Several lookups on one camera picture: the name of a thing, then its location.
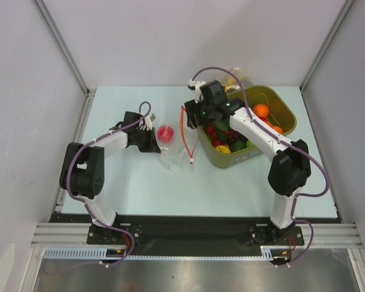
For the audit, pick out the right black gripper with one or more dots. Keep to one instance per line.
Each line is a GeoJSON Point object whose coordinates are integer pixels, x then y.
{"type": "Point", "coordinates": [190, 112]}

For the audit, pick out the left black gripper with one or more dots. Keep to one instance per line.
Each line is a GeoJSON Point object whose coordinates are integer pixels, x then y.
{"type": "Point", "coordinates": [152, 145]}

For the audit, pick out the clear zip bag orange seal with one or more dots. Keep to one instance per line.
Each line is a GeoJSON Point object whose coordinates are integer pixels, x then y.
{"type": "Point", "coordinates": [182, 148]}

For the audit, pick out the red fake apple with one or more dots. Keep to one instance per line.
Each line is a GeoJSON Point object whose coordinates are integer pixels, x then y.
{"type": "Point", "coordinates": [165, 133]}

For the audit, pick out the dark purple fake grapes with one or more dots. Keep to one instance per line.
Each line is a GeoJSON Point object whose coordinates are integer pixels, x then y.
{"type": "Point", "coordinates": [233, 136]}

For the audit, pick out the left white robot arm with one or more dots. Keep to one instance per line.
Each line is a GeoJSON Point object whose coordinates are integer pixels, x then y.
{"type": "Point", "coordinates": [83, 170]}

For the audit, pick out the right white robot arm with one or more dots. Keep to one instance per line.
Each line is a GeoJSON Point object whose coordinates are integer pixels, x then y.
{"type": "Point", "coordinates": [290, 168]}

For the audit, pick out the fake lychee bunch with leaf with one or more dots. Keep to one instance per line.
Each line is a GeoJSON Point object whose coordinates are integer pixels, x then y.
{"type": "Point", "coordinates": [218, 133]}

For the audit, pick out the yellow fake apple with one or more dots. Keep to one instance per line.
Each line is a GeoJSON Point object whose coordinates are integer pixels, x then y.
{"type": "Point", "coordinates": [223, 149]}

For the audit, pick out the dark green fake lime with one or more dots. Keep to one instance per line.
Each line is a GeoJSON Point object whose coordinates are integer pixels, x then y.
{"type": "Point", "coordinates": [237, 145]}

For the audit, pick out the fake netted melon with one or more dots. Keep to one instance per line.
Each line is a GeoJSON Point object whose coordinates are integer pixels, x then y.
{"type": "Point", "coordinates": [246, 82]}

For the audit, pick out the orange fake fruit far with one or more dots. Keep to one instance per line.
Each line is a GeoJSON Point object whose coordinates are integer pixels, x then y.
{"type": "Point", "coordinates": [261, 110]}

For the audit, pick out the orange fake fruit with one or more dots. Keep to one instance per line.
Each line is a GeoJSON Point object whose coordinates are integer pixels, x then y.
{"type": "Point", "coordinates": [261, 110]}
{"type": "Point", "coordinates": [278, 129]}

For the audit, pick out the orange fake fruit near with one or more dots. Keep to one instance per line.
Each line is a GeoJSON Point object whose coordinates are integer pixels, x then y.
{"type": "Point", "coordinates": [278, 129]}

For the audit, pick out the light green custard apple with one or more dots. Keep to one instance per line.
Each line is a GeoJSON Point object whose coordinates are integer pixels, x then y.
{"type": "Point", "coordinates": [249, 144]}

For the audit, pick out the olive green plastic bin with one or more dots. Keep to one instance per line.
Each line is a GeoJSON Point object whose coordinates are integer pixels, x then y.
{"type": "Point", "coordinates": [254, 129]}

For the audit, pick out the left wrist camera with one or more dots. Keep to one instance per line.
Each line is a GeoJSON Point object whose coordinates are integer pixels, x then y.
{"type": "Point", "coordinates": [148, 121]}

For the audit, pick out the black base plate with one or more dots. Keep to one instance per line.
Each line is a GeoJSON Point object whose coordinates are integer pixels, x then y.
{"type": "Point", "coordinates": [189, 234]}

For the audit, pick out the aluminium frame rail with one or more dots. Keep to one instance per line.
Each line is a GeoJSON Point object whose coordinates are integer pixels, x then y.
{"type": "Point", "coordinates": [60, 234]}

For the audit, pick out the white slotted cable duct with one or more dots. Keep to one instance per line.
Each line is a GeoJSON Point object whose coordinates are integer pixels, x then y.
{"type": "Point", "coordinates": [113, 254]}

